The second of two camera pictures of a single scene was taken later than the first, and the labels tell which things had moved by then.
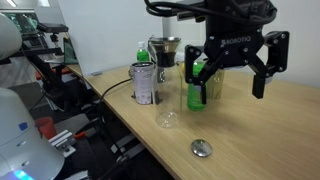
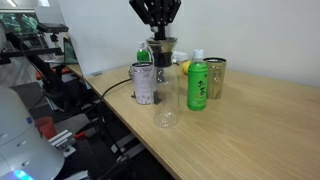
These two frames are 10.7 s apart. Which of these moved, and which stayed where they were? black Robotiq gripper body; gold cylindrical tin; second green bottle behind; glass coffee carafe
Moved: black Robotiq gripper body
Stayed: glass coffee carafe; gold cylindrical tin; second green bottle behind
